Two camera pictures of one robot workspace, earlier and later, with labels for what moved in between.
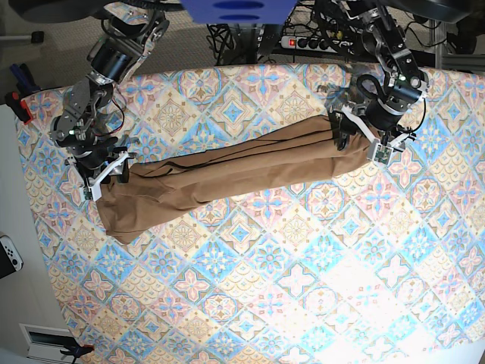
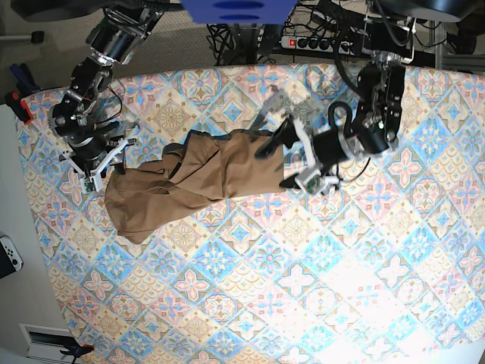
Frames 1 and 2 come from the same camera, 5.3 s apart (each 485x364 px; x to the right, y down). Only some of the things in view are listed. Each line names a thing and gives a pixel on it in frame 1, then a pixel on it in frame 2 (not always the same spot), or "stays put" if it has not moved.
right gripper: (386, 106) -> (330, 148)
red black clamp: (19, 106) stays put
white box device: (46, 343) stays put
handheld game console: (10, 261) stays put
